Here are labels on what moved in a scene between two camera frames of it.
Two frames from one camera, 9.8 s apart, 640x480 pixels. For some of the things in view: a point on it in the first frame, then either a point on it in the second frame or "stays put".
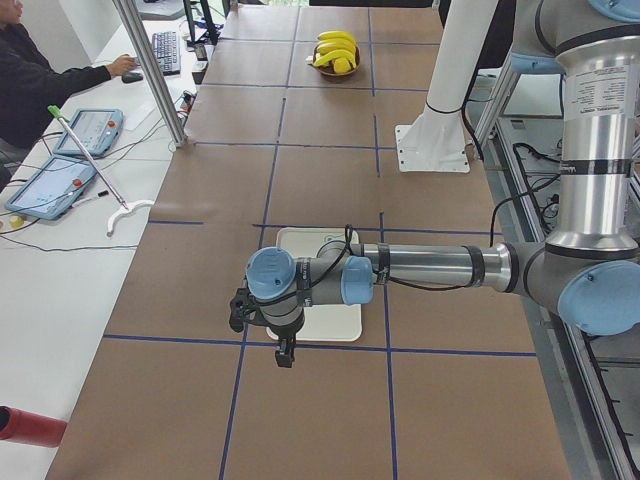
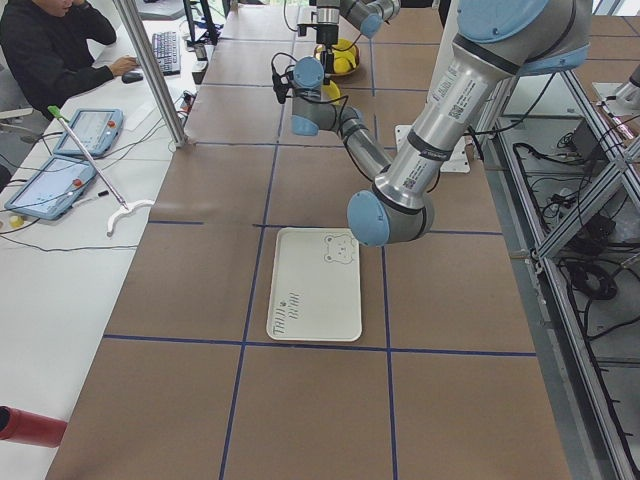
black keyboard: x=166 y=49 stays put
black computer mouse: x=131 y=77 stays put
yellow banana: x=337 y=34 → x=331 y=91
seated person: x=31 y=87 → x=44 y=45
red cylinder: x=26 y=427 stays put
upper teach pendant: x=97 y=128 stays put
